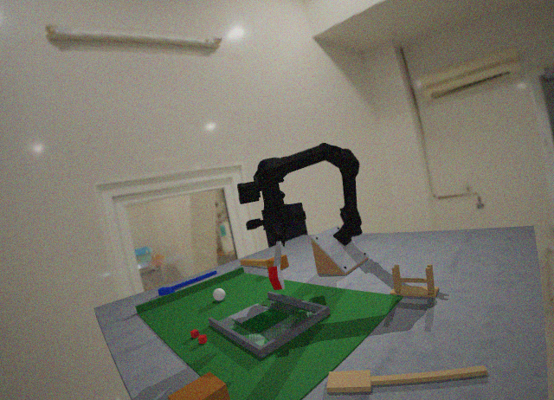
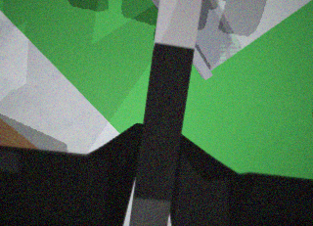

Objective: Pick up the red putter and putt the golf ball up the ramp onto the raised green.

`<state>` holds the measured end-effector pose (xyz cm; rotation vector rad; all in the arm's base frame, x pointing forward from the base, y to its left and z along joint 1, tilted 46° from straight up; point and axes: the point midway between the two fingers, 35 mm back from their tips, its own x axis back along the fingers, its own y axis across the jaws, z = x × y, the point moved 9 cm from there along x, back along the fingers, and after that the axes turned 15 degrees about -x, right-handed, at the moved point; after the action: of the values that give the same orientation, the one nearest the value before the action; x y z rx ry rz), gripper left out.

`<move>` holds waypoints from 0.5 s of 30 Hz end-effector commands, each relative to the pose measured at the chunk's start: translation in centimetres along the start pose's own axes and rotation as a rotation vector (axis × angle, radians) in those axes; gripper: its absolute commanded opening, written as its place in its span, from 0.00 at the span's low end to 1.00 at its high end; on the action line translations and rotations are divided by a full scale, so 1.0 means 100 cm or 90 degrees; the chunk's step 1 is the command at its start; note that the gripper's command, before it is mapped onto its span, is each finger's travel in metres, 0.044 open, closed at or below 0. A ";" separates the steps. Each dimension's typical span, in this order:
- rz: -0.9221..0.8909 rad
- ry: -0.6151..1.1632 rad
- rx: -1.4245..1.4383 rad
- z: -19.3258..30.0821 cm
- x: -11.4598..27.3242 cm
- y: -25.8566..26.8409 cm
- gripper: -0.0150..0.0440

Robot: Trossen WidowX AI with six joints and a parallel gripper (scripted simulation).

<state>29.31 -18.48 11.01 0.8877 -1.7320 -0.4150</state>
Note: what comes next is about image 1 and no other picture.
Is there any white golf ball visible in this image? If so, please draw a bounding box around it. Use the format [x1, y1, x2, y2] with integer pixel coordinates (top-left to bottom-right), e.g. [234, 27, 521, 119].
[213, 288, 225, 300]

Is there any blue putter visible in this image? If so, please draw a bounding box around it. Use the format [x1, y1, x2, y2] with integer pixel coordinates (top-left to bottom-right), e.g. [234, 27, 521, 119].
[158, 271, 217, 296]

